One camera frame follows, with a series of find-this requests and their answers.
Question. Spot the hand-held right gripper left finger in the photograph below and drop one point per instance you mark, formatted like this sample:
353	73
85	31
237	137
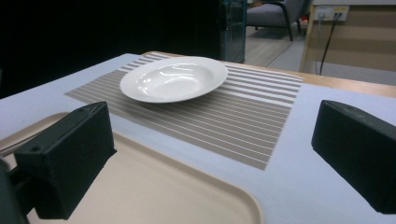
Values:
68	155

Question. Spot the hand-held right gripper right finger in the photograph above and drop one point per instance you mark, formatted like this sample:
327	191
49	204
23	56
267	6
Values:
358	149

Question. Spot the beige plastic tray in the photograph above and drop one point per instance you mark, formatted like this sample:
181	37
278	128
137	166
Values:
155	193

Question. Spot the white deep plate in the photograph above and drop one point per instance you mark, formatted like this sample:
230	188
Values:
174	79

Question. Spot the white table cover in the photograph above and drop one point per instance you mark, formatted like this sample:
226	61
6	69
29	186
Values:
305	186

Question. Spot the striped woven placemat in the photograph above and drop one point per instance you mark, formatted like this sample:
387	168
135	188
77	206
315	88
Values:
236	124

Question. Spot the grey chair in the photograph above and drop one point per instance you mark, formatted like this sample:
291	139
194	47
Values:
267	14

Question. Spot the glass cabinet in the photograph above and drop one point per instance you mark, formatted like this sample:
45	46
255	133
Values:
233	31

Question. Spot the white wall socket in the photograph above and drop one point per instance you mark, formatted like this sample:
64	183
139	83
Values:
331	13

